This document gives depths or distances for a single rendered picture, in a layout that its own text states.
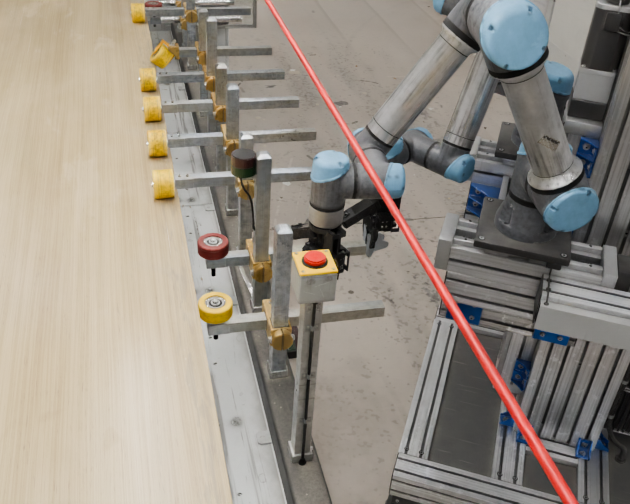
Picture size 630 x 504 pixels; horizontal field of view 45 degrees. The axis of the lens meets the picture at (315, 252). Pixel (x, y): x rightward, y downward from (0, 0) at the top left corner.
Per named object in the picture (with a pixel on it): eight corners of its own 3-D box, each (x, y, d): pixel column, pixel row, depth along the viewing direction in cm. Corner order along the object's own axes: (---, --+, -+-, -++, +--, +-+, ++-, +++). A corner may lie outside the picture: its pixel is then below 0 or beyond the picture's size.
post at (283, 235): (281, 381, 190) (290, 221, 163) (284, 391, 188) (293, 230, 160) (268, 383, 190) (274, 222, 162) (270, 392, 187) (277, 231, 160)
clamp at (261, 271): (263, 252, 206) (264, 237, 203) (272, 282, 196) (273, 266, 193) (243, 254, 205) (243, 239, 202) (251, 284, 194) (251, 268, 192)
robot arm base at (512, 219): (557, 217, 189) (567, 182, 183) (555, 249, 177) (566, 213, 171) (497, 205, 192) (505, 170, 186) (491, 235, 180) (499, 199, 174)
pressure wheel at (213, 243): (226, 265, 205) (226, 229, 198) (230, 282, 198) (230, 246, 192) (196, 267, 203) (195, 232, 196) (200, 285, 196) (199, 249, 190)
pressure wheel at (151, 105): (159, 91, 248) (161, 111, 245) (159, 105, 255) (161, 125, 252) (140, 91, 246) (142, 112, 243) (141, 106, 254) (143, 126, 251)
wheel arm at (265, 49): (270, 52, 302) (270, 45, 300) (271, 55, 299) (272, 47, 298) (178, 54, 293) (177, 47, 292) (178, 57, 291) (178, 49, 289)
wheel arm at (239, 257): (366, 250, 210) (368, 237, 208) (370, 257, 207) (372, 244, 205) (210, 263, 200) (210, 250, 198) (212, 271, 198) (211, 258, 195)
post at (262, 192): (264, 305, 208) (269, 148, 180) (266, 313, 205) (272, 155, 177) (251, 306, 207) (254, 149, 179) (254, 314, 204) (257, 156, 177)
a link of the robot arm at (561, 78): (552, 124, 211) (564, 78, 204) (511, 108, 219) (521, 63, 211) (573, 112, 219) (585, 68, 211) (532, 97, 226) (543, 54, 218)
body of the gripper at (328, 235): (320, 283, 163) (324, 237, 156) (298, 263, 168) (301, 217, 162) (348, 273, 167) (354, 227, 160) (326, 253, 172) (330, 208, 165)
